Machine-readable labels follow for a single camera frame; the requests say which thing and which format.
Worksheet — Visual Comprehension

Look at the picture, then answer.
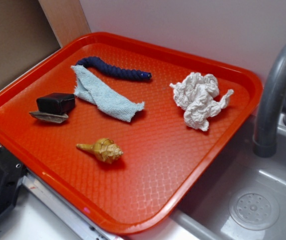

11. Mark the orange plastic tray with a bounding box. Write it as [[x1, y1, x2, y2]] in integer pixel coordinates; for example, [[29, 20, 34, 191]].
[[0, 32, 262, 236]]

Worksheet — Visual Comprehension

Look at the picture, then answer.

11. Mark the tan spiral seashell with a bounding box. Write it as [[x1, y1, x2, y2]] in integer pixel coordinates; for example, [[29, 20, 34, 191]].
[[76, 138, 123, 164]]

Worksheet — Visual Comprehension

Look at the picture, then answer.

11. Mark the crumpled white paper towel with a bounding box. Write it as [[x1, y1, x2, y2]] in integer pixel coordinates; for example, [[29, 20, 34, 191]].
[[169, 72, 234, 132]]

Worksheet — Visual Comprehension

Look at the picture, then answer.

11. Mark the light blue cloth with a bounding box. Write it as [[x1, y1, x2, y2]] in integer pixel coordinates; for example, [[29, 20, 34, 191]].
[[71, 65, 145, 123]]

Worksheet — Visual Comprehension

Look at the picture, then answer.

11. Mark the black square box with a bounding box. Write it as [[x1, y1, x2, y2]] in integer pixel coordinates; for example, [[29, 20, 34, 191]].
[[36, 92, 76, 115]]

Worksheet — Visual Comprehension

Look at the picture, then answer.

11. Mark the grey flat metal piece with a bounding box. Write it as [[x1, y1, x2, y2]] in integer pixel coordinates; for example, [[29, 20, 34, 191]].
[[29, 111, 69, 124]]

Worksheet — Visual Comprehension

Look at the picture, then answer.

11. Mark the grey toy sink basin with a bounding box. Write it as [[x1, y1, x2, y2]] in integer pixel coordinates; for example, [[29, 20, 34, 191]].
[[170, 113, 286, 240]]

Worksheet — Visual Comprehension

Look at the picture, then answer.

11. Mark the light wooden board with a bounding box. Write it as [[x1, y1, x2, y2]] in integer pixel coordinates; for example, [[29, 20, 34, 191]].
[[39, 0, 91, 47]]

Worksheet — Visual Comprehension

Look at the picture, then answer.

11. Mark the grey curved faucet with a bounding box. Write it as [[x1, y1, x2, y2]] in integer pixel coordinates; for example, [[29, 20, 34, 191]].
[[253, 45, 286, 158]]

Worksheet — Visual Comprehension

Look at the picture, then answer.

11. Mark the brown cardboard panel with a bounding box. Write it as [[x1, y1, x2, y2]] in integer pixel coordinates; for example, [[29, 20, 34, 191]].
[[0, 0, 60, 90]]

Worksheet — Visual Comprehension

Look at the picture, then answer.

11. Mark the dark blue twisted rope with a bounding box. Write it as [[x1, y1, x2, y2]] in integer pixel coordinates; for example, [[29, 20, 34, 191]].
[[77, 56, 153, 82]]

